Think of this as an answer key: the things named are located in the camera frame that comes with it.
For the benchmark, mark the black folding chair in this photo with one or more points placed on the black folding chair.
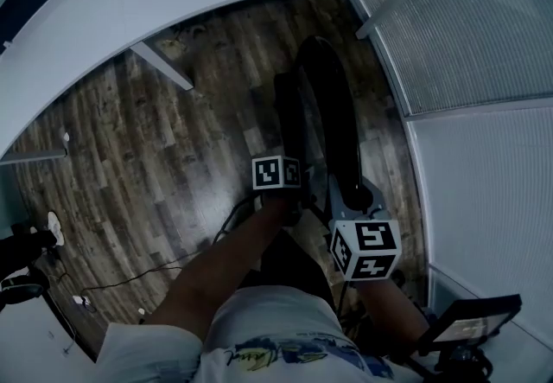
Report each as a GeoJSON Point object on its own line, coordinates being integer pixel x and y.
{"type": "Point", "coordinates": [332, 113]}

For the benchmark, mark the black body-worn monitor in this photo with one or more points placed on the black body-worn monitor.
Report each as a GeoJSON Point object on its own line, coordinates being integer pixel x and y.
{"type": "Point", "coordinates": [471, 321]}

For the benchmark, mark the person's right forearm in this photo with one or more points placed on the person's right forearm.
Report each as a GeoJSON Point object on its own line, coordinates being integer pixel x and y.
{"type": "Point", "coordinates": [389, 308]}

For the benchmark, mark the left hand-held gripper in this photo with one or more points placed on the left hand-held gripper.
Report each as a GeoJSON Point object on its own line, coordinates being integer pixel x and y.
{"type": "Point", "coordinates": [274, 174]}

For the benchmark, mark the white power strip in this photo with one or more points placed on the white power strip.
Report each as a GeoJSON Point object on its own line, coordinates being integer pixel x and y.
{"type": "Point", "coordinates": [82, 301]}

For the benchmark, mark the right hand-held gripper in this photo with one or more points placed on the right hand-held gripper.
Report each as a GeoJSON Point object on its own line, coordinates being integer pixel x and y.
{"type": "Point", "coordinates": [371, 243]}

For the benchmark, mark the person's white printed t-shirt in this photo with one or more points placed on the person's white printed t-shirt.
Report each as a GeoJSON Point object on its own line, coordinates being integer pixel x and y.
{"type": "Point", "coordinates": [268, 329]}

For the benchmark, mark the person's left forearm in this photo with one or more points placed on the person's left forearm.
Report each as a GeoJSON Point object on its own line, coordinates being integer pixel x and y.
{"type": "Point", "coordinates": [216, 269]}

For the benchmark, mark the black monitor mount rig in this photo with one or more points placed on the black monitor mount rig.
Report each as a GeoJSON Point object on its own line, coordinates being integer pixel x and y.
{"type": "Point", "coordinates": [458, 366]}

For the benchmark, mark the person's black trousers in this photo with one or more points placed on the person's black trousers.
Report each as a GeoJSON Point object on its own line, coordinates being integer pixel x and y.
{"type": "Point", "coordinates": [298, 269]}

